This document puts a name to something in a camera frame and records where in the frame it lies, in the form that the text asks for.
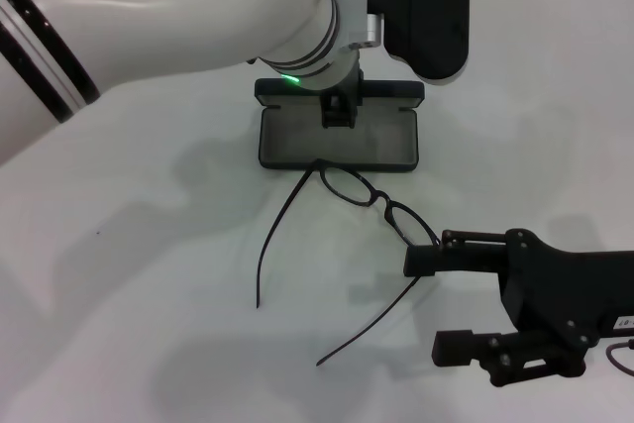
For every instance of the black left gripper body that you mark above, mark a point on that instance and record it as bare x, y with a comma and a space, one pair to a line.
327, 118

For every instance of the black thin-frame glasses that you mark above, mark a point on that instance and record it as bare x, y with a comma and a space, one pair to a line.
381, 195

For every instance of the black glasses case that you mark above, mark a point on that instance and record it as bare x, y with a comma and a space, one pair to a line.
297, 140

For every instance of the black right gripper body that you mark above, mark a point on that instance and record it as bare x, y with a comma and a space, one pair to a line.
569, 289

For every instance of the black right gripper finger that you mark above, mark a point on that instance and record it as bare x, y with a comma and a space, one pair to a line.
421, 260
453, 348

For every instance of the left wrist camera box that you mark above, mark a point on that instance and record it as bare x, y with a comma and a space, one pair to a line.
426, 12

